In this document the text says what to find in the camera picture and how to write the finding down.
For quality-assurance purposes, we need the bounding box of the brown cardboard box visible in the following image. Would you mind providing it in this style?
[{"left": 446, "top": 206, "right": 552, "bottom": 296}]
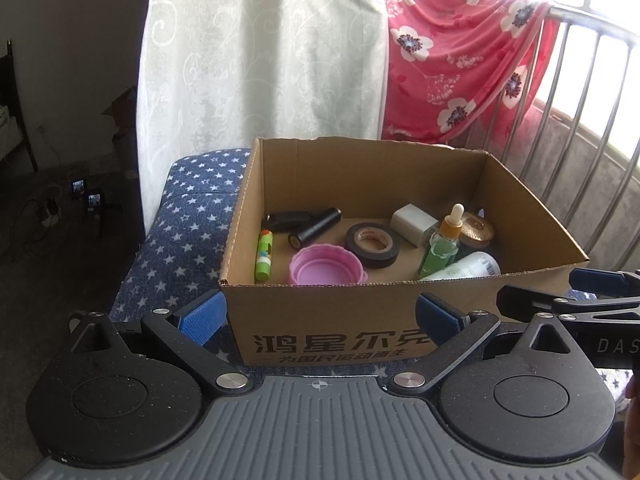
[{"left": 218, "top": 136, "right": 591, "bottom": 368}]

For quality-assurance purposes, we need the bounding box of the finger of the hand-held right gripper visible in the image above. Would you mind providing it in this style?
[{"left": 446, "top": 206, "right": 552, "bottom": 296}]
[
  {"left": 570, "top": 267, "right": 640, "bottom": 301},
  {"left": 496, "top": 284, "right": 640, "bottom": 323}
]

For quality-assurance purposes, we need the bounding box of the green dropper bottle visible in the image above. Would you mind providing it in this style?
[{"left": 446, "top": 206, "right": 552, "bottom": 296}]
[{"left": 417, "top": 203, "right": 466, "bottom": 281}]

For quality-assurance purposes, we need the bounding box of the metal railing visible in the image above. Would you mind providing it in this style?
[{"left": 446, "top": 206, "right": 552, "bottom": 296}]
[{"left": 437, "top": 0, "right": 640, "bottom": 286}]

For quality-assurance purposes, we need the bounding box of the green glue stick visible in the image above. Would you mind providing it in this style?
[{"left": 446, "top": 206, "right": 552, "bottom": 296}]
[{"left": 254, "top": 229, "right": 275, "bottom": 283}]

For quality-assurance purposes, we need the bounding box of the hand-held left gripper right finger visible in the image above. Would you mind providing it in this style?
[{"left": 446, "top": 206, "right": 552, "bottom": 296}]
[{"left": 387, "top": 292, "right": 577, "bottom": 396}]

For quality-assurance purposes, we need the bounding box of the white plastic bottle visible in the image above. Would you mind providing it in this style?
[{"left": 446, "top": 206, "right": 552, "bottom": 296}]
[{"left": 419, "top": 251, "right": 502, "bottom": 282}]

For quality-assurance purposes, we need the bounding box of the black lipstick tube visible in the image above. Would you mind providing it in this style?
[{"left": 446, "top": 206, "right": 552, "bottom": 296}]
[{"left": 288, "top": 207, "right": 343, "bottom": 250}]

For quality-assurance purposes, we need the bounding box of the red floral cloth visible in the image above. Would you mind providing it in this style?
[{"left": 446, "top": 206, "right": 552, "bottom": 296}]
[{"left": 380, "top": 0, "right": 561, "bottom": 148}]

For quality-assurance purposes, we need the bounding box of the black tape roll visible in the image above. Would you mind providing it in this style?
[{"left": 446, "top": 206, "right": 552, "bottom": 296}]
[{"left": 345, "top": 222, "right": 401, "bottom": 269}]

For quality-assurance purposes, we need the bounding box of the blue star-print blanket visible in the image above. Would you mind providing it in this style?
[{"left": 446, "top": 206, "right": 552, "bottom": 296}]
[{"left": 109, "top": 147, "right": 640, "bottom": 401}]

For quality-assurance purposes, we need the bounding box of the person's right hand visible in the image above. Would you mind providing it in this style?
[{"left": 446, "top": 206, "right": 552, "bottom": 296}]
[{"left": 614, "top": 374, "right": 640, "bottom": 480}]

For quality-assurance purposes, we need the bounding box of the white wall charger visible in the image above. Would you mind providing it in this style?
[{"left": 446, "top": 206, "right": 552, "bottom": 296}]
[{"left": 390, "top": 203, "right": 441, "bottom": 247}]

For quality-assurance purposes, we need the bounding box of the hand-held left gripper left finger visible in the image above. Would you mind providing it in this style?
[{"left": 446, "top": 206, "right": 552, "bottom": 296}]
[{"left": 67, "top": 290, "right": 253, "bottom": 395}]

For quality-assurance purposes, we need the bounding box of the pink plastic lid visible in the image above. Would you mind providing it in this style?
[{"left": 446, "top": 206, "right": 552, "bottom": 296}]
[{"left": 289, "top": 244, "right": 370, "bottom": 286}]

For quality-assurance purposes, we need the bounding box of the white patterned curtain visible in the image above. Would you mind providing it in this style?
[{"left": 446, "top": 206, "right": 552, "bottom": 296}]
[{"left": 136, "top": 0, "right": 396, "bottom": 241}]

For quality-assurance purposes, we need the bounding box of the black car key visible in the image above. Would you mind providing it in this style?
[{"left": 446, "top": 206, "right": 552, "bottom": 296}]
[{"left": 261, "top": 210, "right": 315, "bottom": 234}]

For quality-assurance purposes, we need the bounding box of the dark jar with gold lid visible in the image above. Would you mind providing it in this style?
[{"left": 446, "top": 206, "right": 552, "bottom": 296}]
[{"left": 457, "top": 210, "right": 496, "bottom": 248}]

